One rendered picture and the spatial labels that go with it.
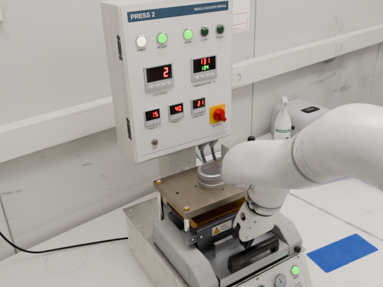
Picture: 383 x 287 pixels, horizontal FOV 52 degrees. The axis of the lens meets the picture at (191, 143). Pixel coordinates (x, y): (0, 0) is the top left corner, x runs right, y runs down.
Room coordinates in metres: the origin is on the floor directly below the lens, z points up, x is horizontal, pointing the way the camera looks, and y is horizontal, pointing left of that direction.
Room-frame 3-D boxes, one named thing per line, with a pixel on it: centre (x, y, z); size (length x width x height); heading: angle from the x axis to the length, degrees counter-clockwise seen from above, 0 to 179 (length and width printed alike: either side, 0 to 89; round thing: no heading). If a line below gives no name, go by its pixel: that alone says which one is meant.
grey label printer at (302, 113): (1.81, -0.55, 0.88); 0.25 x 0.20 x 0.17; 32
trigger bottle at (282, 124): (1.72, -0.44, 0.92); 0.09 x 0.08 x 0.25; 173
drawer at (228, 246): (0.88, -0.08, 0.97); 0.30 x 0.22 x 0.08; 30
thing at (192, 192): (0.96, -0.05, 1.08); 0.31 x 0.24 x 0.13; 120
